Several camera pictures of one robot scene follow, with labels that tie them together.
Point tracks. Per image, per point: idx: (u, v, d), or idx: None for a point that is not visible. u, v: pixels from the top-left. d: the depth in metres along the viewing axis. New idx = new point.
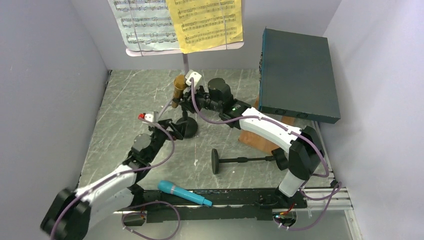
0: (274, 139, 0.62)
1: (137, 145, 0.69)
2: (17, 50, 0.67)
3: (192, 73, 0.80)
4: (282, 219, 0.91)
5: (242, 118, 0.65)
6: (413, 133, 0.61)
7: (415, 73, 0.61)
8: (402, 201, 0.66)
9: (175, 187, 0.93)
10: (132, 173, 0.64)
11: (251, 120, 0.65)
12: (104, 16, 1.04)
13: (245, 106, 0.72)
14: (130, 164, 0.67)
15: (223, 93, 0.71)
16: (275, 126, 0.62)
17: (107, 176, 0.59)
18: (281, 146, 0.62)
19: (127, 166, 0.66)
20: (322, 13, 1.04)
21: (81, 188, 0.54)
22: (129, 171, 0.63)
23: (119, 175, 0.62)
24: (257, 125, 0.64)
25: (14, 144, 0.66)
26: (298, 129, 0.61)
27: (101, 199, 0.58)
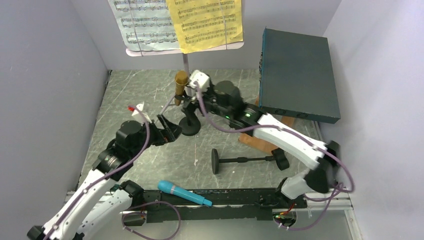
0: (294, 152, 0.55)
1: (121, 132, 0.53)
2: (18, 50, 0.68)
3: (197, 73, 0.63)
4: (282, 219, 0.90)
5: (259, 127, 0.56)
6: (413, 133, 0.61)
7: (415, 73, 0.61)
8: (402, 201, 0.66)
9: (175, 187, 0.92)
10: (104, 181, 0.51)
11: (269, 131, 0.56)
12: (104, 16, 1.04)
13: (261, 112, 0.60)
14: (103, 164, 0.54)
15: (232, 97, 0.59)
16: (298, 139, 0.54)
17: (76, 195, 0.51)
18: (302, 161, 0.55)
19: (99, 172, 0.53)
20: (321, 13, 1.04)
21: (51, 220, 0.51)
22: (97, 182, 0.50)
23: (87, 191, 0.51)
24: (276, 137, 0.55)
25: (14, 144, 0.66)
26: (323, 145, 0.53)
27: (84, 217, 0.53)
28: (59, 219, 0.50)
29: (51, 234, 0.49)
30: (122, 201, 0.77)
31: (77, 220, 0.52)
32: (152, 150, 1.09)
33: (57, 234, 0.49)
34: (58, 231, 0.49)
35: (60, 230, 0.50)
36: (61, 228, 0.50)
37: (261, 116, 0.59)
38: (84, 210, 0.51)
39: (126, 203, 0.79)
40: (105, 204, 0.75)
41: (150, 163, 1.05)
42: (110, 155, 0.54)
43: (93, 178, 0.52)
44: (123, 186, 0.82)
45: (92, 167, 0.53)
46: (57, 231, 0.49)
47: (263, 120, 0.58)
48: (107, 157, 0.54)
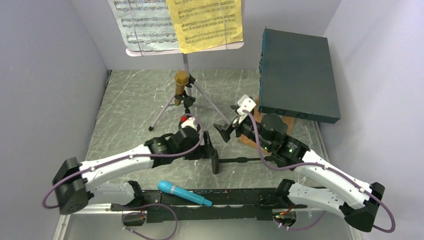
0: (337, 191, 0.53)
1: (182, 131, 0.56)
2: (18, 50, 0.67)
3: (246, 99, 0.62)
4: (282, 219, 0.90)
5: (307, 165, 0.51)
6: (413, 134, 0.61)
7: (415, 73, 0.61)
8: (401, 201, 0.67)
9: (175, 187, 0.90)
10: (148, 158, 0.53)
11: (314, 169, 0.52)
12: (104, 16, 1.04)
13: (303, 147, 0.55)
14: (153, 146, 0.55)
15: (281, 134, 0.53)
16: (345, 179, 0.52)
17: (120, 155, 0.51)
18: (343, 198, 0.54)
19: (147, 148, 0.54)
20: (322, 13, 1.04)
21: (89, 161, 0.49)
22: (145, 155, 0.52)
23: (132, 158, 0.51)
24: (322, 176, 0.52)
25: (14, 144, 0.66)
26: (369, 186, 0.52)
27: (109, 178, 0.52)
28: (99, 164, 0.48)
29: (84, 173, 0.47)
30: (127, 193, 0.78)
31: (108, 175, 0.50)
32: None
33: (89, 176, 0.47)
34: (91, 175, 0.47)
35: (92, 175, 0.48)
36: (94, 173, 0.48)
37: (304, 152, 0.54)
38: (118, 171, 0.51)
39: (129, 197, 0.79)
40: (116, 186, 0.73)
41: None
42: (161, 144, 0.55)
43: (142, 150, 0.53)
44: (130, 184, 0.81)
45: (145, 143, 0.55)
46: (90, 174, 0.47)
47: (306, 156, 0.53)
48: (158, 143, 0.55)
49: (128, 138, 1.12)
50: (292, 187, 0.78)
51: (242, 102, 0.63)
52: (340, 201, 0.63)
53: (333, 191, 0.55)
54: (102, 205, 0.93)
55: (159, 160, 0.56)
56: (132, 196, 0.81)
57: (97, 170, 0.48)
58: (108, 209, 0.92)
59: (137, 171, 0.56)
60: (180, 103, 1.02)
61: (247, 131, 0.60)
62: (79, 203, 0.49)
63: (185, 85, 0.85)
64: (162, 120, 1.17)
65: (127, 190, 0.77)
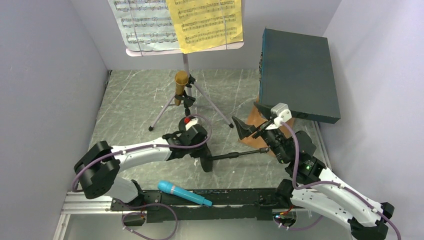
0: (350, 209, 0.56)
1: (194, 128, 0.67)
2: (18, 49, 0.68)
3: (286, 110, 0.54)
4: (282, 219, 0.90)
5: (324, 183, 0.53)
6: (413, 134, 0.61)
7: (415, 73, 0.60)
8: (400, 201, 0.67)
9: (175, 187, 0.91)
10: (167, 148, 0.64)
11: (330, 187, 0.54)
12: (104, 16, 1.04)
13: (320, 165, 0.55)
14: (169, 139, 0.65)
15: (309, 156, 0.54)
16: (360, 200, 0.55)
17: (146, 142, 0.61)
18: (353, 215, 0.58)
19: (165, 141, 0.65)
20: (322, 13, 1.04)
21: (118, 146, 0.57)
22: (165, 146, 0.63)
23: (155, 147, 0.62)
24: (337, 194, 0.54)
25: (13, 144, 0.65)
26: (380, 207, 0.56)
27: (133, 163, 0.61)
28: (130, 148, 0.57)
29: (117, 155, 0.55)
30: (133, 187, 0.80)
31: (132, 160, 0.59)
32: None
33: (121, 158, 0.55)
34: (122, 157, 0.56)
35: (122, 157, 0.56)
36: (124, 156, 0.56)
37: (320, 170, 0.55)
38: (140, 157, 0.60)
39: (134, 191, 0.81)
40: (125, 180, 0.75)
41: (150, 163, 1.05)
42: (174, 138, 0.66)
43: (162, 141, 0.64)
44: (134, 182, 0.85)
45: (163, 136, 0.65)
46: (122, 156, 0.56)
47: (322, 175, 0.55)
48: (173, 138, 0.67)
49: (128, 137, 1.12)
50: (295, 191, 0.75)
51: (278, 110, 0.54)
52: (349, 215, 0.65)
53: (344, 207, 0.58)
54: (102, 205, 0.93)
55: (174, 152, 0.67)
56: (135, 194, 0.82)
57: (127, 153, 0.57)
58: (108, 209, 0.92)
59: (153, 159, 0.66)
60: (180, 103, 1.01)
61: (270, 139, 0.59)
62: (106, 185, 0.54)
63: (185, 85, 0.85)
64: (162, 121, 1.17)
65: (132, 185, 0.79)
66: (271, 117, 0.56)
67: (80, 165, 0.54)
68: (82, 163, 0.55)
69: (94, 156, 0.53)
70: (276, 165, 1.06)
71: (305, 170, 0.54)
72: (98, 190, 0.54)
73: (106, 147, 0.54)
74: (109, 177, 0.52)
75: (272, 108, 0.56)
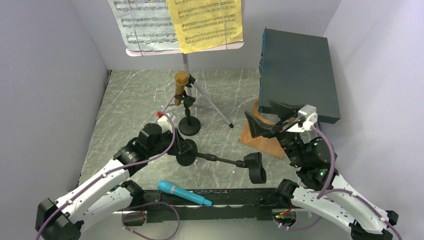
0: (357, 215, 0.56)
1: (144, 131, 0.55)
2: (18, 49, 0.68)
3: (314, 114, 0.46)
4: (282, 219, 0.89)
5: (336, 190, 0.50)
6: (413, 134, 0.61)
7: (415, 73, 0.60)
8: (400, 201, 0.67)
9: (175, 187, 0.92)
10: (122, 170, 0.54)
11: (341, 194, 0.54)
12: (104, 16, 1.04)
13: (333, 172, 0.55)
14: (123, 156, 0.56)
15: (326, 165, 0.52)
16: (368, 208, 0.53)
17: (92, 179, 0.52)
18: (358, 220, 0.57)
19: (118, 162, 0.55)
20: (322, 13, 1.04)
21: (64, 196, 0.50)
22: (118, 169, 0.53)
23: (106, 176, 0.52)
24: (348, 202, 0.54)
25: (14, 144, 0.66)
26: (386, 215, 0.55)
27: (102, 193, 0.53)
28: (74, 195, 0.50)
29: (63, 208, 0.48)
30: (122, 198, 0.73)
31: (89, 200, 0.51)
32: None
33: (69, 209, 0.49)
34: (71, 207, 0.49)
35: (71, 207, 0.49)
36: (73, 205, 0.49)
37: (334, 176, 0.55)
38: (95, 195, 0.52)
39: (126, 201, 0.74)
40: (109, 197, 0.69)
41: (150, 163, 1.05)
42: (130, 151, 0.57)
43: (112, 166, 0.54)
44: (124, 185, 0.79)
45: (113, 157, 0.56)
46: (70, 206, 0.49)
47: (335, 181, 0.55)
48: (128, 152, 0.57)
49: (128, 138, 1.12)
50: (297, 191, 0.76)
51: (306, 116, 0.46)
52: (350, 218, 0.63)
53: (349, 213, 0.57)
54: None
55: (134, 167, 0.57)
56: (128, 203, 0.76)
57: (76, 200, 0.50)
58: None
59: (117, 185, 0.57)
60: (180, 103, 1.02)
61: (286, 142, 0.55)
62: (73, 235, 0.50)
63: (185, 85, 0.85)
64: None
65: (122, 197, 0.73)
66: (297, 121, 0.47)
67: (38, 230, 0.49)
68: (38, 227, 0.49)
69: (43, 219, 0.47)
70: (276, 165, 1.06)
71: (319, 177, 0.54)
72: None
73: (51, 205, 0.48)
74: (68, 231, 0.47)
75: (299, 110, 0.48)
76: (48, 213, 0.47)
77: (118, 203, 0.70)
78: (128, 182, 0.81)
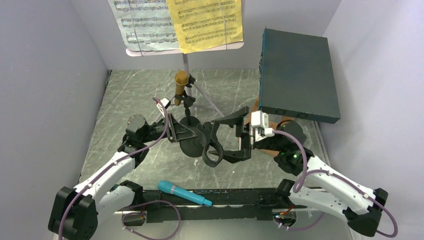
0: (341, 197, 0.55)
1: (129, 128, 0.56)
2: (18, 49, 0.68)
3: (264, 117, 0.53)
4: (282, 219, 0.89)
5: (313, 171, 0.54)
6: (413, 134, 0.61)
7: (415, 72, 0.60)
8: (400, 201, 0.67)
9: (175, 187, 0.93)
10: (130, 158, 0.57)
11: (319, 174, 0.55)
12: (104, 16, 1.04)
13: (308, 153, 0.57)
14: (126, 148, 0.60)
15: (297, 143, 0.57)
16: (349, 186, 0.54)
17: (105, 166, 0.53)
18: (346, 203, 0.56)
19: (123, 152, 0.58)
20: (322, 14, 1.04)
21: (81, 184, 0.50)
22: (127, 156, 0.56)
23: (117, 164, 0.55)
24: (327, 182, 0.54)
25: (13, 145, 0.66)
26: (372, 193, 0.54)
27: (103, 192, 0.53)
28: (93, 179, 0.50)
29: (84, 192, 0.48)
30: (125, 193, 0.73)
31: (105, 185, 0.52)
32: (152, 150, 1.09)
33: (91, 192, 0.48)
34: (91, 191, 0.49)
35: (92, 190, 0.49)
36: (93, 189, 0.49)
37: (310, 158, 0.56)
38: (109, 182, 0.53)
39: (129, 197, 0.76)
40: (112, 192, 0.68)
41: (150, 163, 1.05)
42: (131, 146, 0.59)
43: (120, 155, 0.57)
44: (123, 184, 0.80)
45: (117, 150, 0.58)
46: (90, 189, 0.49)
47: (311, 163, 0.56)
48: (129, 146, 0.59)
49: None
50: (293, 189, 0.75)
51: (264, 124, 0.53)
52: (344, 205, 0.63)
53: (336, 197, 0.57)
54: None
55: (138, 157, 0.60)
56: (130, 202, 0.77)
57: (94, 184, 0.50)
58: None
59: (122, 176, 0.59)
60: (180, 102, 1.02)
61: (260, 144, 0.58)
62: (92, 221, 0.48)
63: (185, 85, 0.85)
64: None
65: (125, 192, 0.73)
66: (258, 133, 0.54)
67: (53, 222, 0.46)
68: (55, 219, 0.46)
69: (63, 206, 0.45)
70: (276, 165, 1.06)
71: (293, 159, 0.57)
72: (87, 231, 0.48)
73: (70, 191, 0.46)
74: (91, 214, 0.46)
75: (252, 122, 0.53)
76: (68, 199, 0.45)
77: (122, 197, 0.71)
78: (126, 181, 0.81)
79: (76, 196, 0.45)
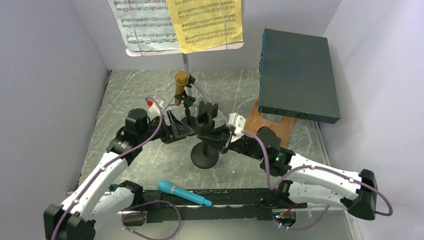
0: (331, 187, 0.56)
1: (130, 118, 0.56)
2: (18, 50, 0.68)
3: (238, 118, 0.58)
4: (282, 219, 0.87)
5: (296, 169, 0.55)
6: (413, 134, 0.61)
7: (414, 72, 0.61)
8: (400, 200, 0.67)
9: (175, 187, 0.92)
10: (119, 160, 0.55)
11: (303, 170, 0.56)
12: (104, 16, 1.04)
13: (289, 153, 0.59)
14: (116, 147, 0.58)
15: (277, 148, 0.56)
16: (333, 174, 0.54)
17: (92, 174, 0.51)
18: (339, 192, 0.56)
19: (113, 153, 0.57)
20: (321, 14, 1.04)
21: (68, 198, 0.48)
22: (115, 159, 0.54)
23: (106, 169, 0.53)
24: (312, 177, 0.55)
25: (13, 144, 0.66)
26: (358, 175, 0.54)
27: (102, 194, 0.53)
28: (79, 193, 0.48)
29: (72, 208, 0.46)
30: (125, 196, 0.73)
31: (96, 195, 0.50)
32: (152, 150, 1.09)
33: (79, 208, 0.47)
34: (79, 206, 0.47)
35: (80, 205, 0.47)
36: (81, 203, 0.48)
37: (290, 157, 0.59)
38: (100, 190, 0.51)
39: (128, 199, 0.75)
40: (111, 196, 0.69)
41: (150, 163, 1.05)
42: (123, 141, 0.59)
43: (109, 158, 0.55)
44: (122, 185, 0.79)
45: (106, 150, 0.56)
46: (78, 205, 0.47)
47: (293, 161, 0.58)
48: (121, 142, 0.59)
49: None
50: (291, 187, 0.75)
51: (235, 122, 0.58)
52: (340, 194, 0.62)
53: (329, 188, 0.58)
54: None
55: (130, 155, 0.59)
56: (130, 203, 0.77)
57: (82, 198, 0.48)
58: None
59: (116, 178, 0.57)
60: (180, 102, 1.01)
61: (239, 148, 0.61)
62: (89, 231, 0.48)
63: (185, 85, 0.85)
64: None
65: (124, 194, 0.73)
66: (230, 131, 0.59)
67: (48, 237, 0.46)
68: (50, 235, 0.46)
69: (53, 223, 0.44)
70: None
71: (274, 163, 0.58)
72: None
73: (57, 209, 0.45)
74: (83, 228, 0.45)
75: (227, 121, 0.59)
76: (57, 216, 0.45)
77: (122, 200, 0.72)
78: (125, 181, 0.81)
79: (64, 214, 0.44)
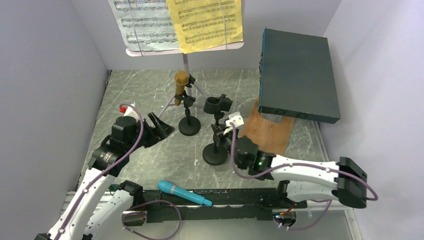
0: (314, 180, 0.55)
1: (118, 126, 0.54)
2: (18, 49, 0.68)
3: (237, 115, 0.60)
4: (282, 219, 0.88)
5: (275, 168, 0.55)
6: (414, 134, 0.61)
7: (415, 72, 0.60)
8: (400, 200, 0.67)
9: (175, 187, 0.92)
10: (103, 177, 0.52)
11: (283, 169, 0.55)
12: (105, 16, 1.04)
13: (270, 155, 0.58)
14: (98, 161, 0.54)
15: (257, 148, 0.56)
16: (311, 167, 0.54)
17: (75, 198, 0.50)
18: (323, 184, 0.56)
19: (96, 169, 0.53)
20: (321, 14, 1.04)
21: (55, 226, 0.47)
22: (98, 178, 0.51)
23: (88, 190, 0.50)
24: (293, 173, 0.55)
25: (13, 144, 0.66)
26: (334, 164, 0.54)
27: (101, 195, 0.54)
28: (64, 221, 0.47)
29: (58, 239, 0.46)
30: (123, 201, 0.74)
31: (83, 218, 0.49)
32: (152, 150, 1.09)
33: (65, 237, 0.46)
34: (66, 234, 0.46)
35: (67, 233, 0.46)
36: (68, 230, 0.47)
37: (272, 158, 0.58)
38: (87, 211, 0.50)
39: (128, 203, 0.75)
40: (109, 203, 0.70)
41: (150, 163, 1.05)
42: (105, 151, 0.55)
43: (92, 176, 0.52)
44: (121, 186, 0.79)
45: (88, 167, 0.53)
46: (64, 234, 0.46)
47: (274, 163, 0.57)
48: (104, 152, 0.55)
49: None
50: (289, 185, 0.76)
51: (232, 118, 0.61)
52: None
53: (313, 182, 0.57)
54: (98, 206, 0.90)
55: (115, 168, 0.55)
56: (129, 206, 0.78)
57: (68, 225, 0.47)
58: None
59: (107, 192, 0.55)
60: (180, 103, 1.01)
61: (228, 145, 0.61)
62: None
63: (185, 85, 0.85)
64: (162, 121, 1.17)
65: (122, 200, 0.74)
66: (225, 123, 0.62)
67: None
68: None
69: None
70: None
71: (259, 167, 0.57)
72: None
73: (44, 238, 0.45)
74: None
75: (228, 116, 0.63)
76: None
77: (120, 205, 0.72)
78: (125, 181, 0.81)
79: None
